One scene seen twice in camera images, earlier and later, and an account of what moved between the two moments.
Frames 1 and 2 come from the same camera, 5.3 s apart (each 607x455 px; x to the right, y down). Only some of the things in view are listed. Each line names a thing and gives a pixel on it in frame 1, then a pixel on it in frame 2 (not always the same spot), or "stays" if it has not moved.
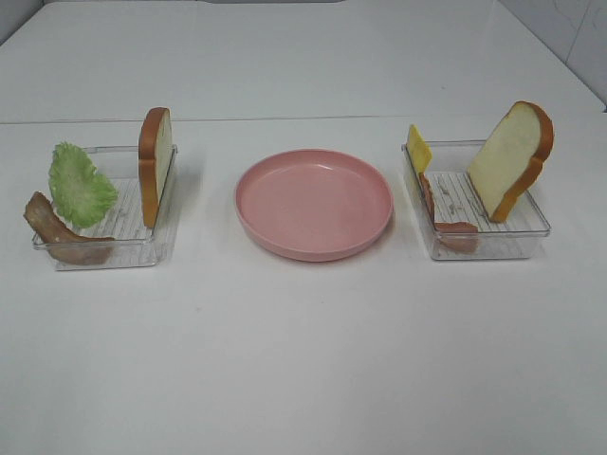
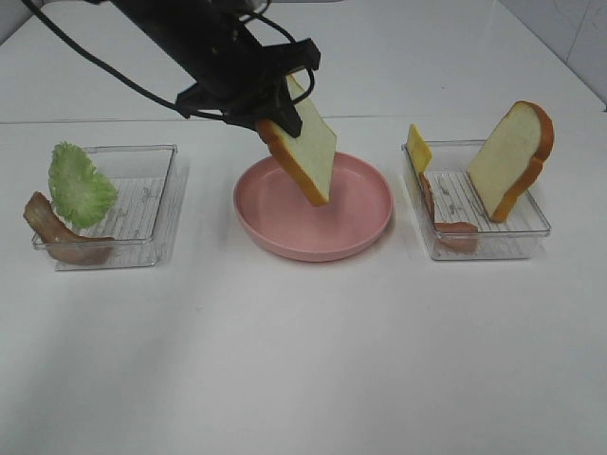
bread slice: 153,147 -> 309,156
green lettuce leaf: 81,195 stays
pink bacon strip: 457,236 stays
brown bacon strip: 63,245 stays
